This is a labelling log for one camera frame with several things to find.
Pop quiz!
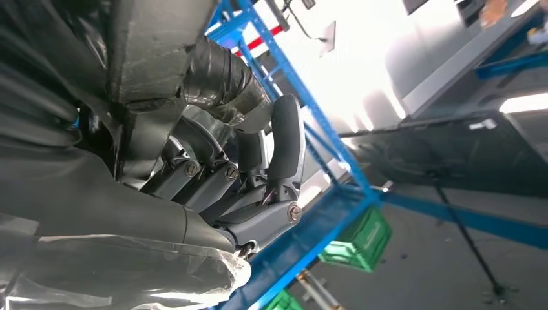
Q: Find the blue metal shelf rack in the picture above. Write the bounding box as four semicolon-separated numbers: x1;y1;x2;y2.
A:
205;0;380;310

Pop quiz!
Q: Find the green plastic crate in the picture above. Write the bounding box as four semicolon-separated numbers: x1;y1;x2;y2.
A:
318;205;393;274
262;289;303;310

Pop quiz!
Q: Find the black tripod stand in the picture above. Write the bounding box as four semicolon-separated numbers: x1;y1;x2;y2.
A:
427;170;520;301

